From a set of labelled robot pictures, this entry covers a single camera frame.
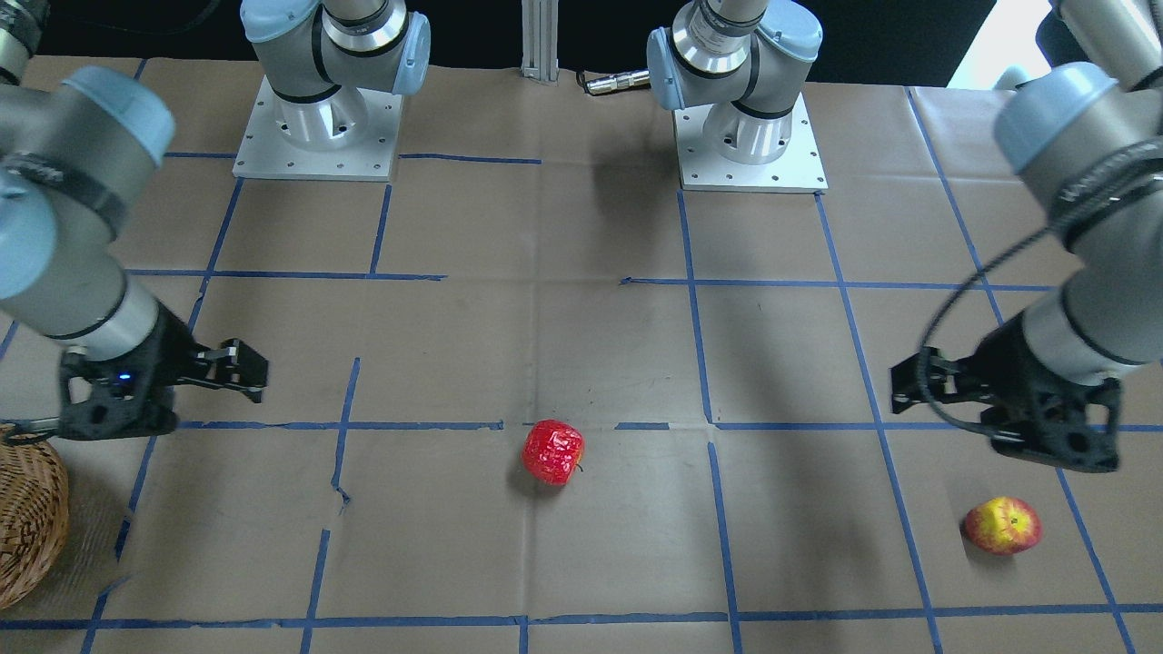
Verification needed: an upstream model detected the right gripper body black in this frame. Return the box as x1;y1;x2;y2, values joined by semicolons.
58;305;214;441

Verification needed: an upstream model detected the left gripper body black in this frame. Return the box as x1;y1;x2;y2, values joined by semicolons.
951;318;1122;472

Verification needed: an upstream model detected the red yellow apple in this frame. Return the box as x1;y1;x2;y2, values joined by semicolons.
962;496;1043;556

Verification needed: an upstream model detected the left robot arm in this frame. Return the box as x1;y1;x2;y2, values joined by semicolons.
645;1;1162;472

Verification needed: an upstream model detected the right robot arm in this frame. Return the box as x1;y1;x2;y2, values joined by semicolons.
3;1;431;446

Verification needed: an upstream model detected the wicker basket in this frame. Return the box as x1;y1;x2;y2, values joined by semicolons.
1;441;69;609

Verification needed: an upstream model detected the brown paper table cover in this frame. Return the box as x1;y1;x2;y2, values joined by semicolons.
3;58;1162;653

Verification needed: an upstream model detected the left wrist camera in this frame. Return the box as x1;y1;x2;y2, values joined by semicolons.
890;347;959;413

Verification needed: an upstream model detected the aluminium frame post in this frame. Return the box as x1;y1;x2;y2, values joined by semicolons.
520;0;561;86

